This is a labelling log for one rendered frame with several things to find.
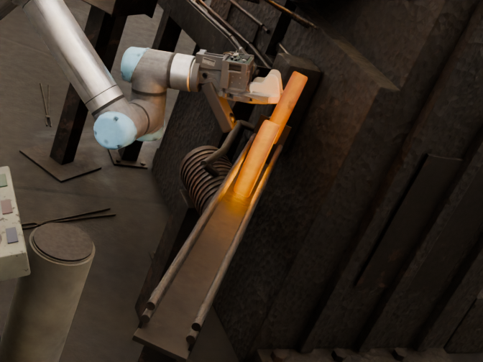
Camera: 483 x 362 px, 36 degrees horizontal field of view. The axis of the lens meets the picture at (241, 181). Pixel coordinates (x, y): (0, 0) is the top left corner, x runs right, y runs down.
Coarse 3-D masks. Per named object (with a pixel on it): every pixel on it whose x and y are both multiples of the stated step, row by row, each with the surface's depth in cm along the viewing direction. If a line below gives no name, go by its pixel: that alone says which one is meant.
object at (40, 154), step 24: (96, 0) 225; (120, 0) 216; (144, 0) 226; (96, 24) 230; (96, 48) 233; (72, 96) 242; (72, 120) 245; (48, 144) 261; (72, 144) 251; (48, 168) 248; (72, 168) 253; (96, 168) 259
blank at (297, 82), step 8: (296, 72) 152; (296, 80) 149; (304, 80) 149; (288, 88) 147; (296, 88) 147; (288, 96) 147; (296, 96) 147; (280, 104) 147; (288, 104) 146; (280, 112) 147; (288, 112) 147; (272, 120) 148; (280, 120) 147; (280, 128) 148
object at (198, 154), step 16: (192, 160) 182; (224, 160) 181; (192, 176) 179; (208, 176) 176; (224, 176) 175; (192, 192) 177; (208, 192) 172; (176, 208) 188; (192, 208) 183; (176, 224) 187; (192, 224) 185; (160, 240) 195; (176, 240) 187; (160, 256) 194; (160, 272) 193; (144, 288) 201; (144, 304) 200
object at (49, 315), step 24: (48, 240) 133; (72, 240) 136; (48, 264) 130; (72, 264) 131; (24, 288) 134; (48, 288) 132; (72, 288) 134; (24, 312) 136; (48, 312) 135; (72, 312) 140; (24, 336) 138; (48, 336) 139; (0, 360) 144; (24, 360) 141; (48, 360) 143
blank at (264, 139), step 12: (264, 132) 139; (276, 132) 140; (252, 144) 138; (264, 144) 138; (252, 156) 137; (264, 156) 137; (252, 168) 138; (240, 180) 139; (252, 180) 138; (240, 192) 143
